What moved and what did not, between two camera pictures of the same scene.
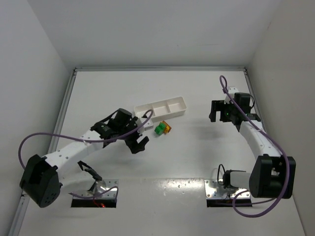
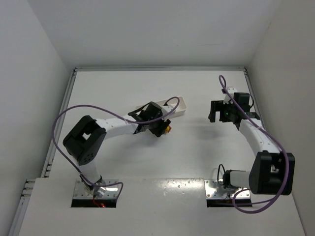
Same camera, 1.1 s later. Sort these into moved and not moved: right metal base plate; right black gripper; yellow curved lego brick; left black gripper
Moved: left black gripper
Not moved: right black gripper; yellow curved lego brick; right metal base plate
